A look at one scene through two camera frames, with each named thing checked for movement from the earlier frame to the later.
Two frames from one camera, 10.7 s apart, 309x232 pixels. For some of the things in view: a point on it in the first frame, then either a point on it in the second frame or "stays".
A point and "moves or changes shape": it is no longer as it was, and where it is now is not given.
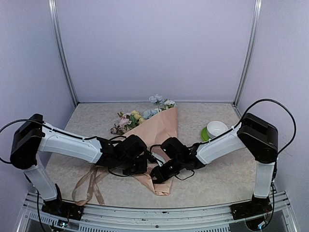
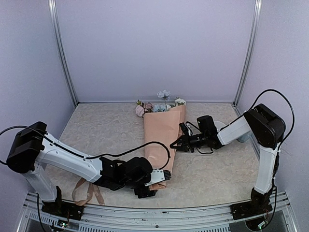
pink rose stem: [124, 119] → [143, 108]
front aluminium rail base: [279, 218] stays
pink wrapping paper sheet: [163, 124] moves or changes shape
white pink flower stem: [168, 104] → [179, 101]
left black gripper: [142, 167] → [145, 193]
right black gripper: [160, 176] → [185, 144]
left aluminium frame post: [56, 29] stays
